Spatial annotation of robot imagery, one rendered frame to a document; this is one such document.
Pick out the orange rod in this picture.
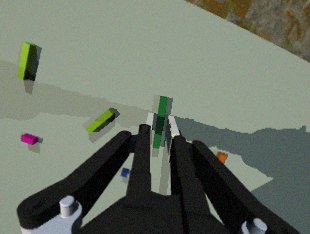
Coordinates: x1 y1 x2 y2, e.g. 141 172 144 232
216 151 227 162

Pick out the magenta rod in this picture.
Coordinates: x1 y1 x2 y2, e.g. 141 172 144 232
21 133 38 145

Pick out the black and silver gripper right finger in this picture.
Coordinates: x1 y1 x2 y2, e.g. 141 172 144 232
166 115 301 234

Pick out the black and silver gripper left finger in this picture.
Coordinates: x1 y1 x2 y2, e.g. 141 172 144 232
17 113 154 234

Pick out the small dark blue block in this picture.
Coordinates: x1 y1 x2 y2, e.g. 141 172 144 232
121 168 128 177

